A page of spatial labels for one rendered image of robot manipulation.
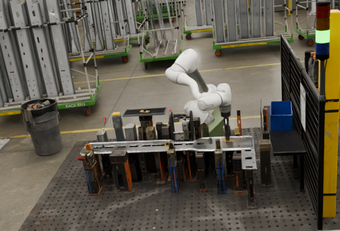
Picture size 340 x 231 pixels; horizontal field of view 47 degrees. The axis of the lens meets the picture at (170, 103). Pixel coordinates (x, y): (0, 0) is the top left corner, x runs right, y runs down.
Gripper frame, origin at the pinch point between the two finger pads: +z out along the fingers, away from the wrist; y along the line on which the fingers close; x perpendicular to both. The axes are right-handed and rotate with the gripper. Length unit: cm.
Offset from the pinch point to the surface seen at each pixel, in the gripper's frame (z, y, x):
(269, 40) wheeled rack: 79, -681, 87
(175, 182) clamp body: 26, 21, -41
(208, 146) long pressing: 5.6, 6.4, -14.9
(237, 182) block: 27.0, 23.0, 5.5
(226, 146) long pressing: 5.7, 7.5, -1.1
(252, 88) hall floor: 106, -419, 33
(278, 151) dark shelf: 2.9, 23.4, 34.9
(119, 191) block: 34, 20, -86
